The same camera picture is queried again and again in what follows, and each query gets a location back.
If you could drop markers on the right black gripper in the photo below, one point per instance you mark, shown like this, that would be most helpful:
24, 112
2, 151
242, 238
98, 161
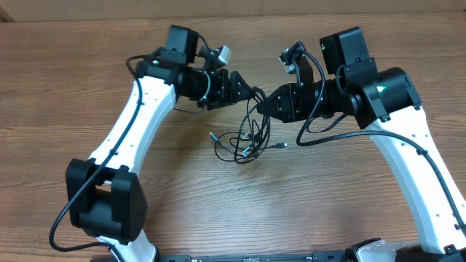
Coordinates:
288, 97

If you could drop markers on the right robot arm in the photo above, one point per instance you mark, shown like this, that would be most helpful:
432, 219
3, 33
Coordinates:
388, 110

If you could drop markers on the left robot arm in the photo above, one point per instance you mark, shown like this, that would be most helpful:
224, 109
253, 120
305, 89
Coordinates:
105, 196

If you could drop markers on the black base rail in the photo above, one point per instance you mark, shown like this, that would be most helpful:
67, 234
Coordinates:
316, 256

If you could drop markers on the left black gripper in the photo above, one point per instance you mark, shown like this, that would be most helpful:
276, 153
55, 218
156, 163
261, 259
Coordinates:
223, 95

